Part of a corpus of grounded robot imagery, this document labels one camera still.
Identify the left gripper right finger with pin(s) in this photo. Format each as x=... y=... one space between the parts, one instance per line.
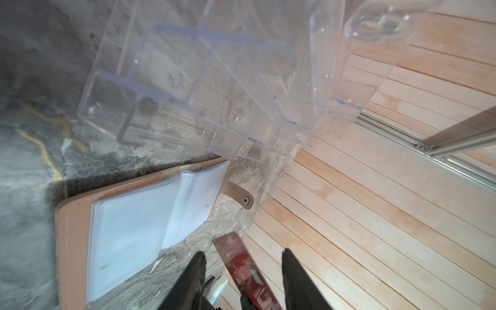
x=300 y=291

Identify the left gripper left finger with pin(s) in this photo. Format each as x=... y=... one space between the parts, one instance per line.
x=188 y=291

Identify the red credit card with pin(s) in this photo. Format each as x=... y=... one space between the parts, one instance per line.
x=255 y=292

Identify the clear acrylic organizer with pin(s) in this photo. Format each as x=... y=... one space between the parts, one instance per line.
x=235 y=77

